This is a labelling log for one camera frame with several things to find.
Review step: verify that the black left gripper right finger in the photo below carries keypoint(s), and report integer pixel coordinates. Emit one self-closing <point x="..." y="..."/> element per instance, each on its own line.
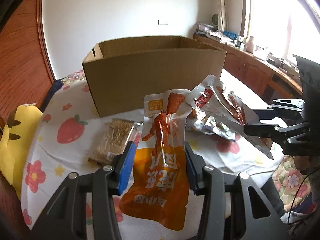
<point x="194" y="164"/>

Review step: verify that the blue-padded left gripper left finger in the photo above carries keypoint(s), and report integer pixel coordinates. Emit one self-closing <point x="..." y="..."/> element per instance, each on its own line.
<point x="126" y="163"/>

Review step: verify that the orange chicken feet snack packet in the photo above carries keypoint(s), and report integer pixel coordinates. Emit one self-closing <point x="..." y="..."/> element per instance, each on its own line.
<point x="160" y="187"/>

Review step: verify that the white sausage snack packet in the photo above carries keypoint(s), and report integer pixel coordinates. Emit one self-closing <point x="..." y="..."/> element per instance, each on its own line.
<point x="229" y="112"/>

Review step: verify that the clear-wrapped brown biscuit pack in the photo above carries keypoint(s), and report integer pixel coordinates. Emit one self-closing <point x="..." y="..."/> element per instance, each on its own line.
<point x="113" y="142"/>

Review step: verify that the white red-label snack packet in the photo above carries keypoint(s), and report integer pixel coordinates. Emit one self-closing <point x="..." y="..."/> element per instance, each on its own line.
<point x="203" y="122"/>

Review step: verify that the floral bed quilt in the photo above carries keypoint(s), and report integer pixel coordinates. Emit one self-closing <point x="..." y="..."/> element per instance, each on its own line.
<point x="289" y="183"/>

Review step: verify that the white chicken leg snack packet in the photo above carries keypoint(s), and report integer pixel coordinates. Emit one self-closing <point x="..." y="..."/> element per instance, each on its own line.
<point x="171" y="102"/>

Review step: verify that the wooden sideboard cabinet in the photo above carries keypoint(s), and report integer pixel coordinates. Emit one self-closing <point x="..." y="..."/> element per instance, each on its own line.
<point x="266" y="80"/>

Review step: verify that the strawberry flower print tablecloth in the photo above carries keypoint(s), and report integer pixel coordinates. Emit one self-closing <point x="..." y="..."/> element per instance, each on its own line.
<point x="70" y="131"/>

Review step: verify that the brown cardboard box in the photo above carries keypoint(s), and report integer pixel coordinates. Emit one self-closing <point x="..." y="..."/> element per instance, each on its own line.
<point x="121" y="72"/>

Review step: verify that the pink bottle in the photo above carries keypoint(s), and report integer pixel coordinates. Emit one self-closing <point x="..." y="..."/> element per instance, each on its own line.
<point x="250" y="45"/>

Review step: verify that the yellow plush toy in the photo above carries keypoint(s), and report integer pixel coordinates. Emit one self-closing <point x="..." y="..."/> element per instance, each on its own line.
<point x="16" y="140"/>

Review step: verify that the stack of papers on sideboard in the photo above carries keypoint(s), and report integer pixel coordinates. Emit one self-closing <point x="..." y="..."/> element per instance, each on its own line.
<point x="209" y="31"/>

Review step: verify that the wooden louvred wardrobe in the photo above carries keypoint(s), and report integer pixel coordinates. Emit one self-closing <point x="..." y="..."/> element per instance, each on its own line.
<point x="26" y="72"/>

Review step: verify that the beige patterned curtain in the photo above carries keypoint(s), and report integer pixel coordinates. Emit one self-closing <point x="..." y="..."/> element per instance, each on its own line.
<point x="221" y="2"/>

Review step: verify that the window with wooden frame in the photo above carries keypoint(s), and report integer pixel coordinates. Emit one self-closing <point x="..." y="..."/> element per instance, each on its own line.
<point x="284" y="28"/>

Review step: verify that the white wall switch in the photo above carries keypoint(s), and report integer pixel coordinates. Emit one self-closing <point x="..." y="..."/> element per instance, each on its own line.
<point x="162" y="22"/>

